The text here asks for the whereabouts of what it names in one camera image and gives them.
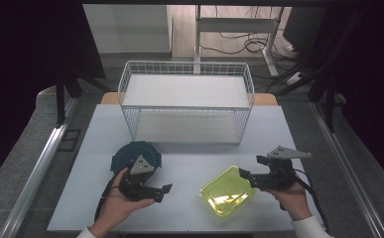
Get black floor cables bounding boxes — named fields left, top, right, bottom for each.
left=198, top=5, right=302, bottom=59

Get dark curtain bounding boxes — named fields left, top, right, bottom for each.
left=0, top=0, right=107, bottom=193
left=312, top=0, right=384, bottom=194

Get right hand-held gripper cable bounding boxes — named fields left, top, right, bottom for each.
left=280, top=169, right=330, bottom=233

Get black stand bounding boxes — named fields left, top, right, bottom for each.
left=308, top=63, right=346, bottom=134
left=55, top=63, right=83, bottom=129

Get white metal desk frame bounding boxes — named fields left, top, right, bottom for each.
left=193, top=4, right=285, bottom=77

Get white cabinet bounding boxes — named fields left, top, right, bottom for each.
left=82, top=3, right=173, bottom=55

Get left hand-held gripper cable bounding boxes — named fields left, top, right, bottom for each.
left=94, top=172, right=121, bottom=222

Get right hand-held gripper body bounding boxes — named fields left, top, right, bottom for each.
left=260, top=145, right=313, bottom=191

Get round container with blue lid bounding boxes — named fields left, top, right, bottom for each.
left=109, top=141, right=163, bottom=177

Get black square floor frame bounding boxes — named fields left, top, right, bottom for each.
left=58, top=128, right=81, bottom=153

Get person's right hand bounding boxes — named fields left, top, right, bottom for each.
left=265, top=183, right=313, bottom=222

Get wooden table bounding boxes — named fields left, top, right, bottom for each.
left=99, top=91, right=279, bottom=107

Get yellow-green rectangular container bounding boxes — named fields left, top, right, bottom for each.
left=198, top=165, right=257, bottom=218

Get metal rail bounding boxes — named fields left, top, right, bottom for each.
left=0, top=97, right=78, bottom=238
left=310, top=100, right=384, bottom=238

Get person's left hand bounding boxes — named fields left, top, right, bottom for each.
left=96, top=167, right=156, bottom=230

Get hand-held gripper cable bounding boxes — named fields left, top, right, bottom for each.
left=94, top=172, right=121, bottom=222
left=280, top=169, right=330, bottom=233

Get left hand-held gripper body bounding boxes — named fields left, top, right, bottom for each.
left=118, top=154, right=158, bottom=201

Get white wire shelf rack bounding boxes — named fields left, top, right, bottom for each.
left=117, top=59, right=256, bottom=146

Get black computer case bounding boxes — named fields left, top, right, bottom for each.
left=282, top=6, right=326, bottom=54

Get white power strip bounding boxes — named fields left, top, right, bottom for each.
left=285, top=71, right=305, bottom=85

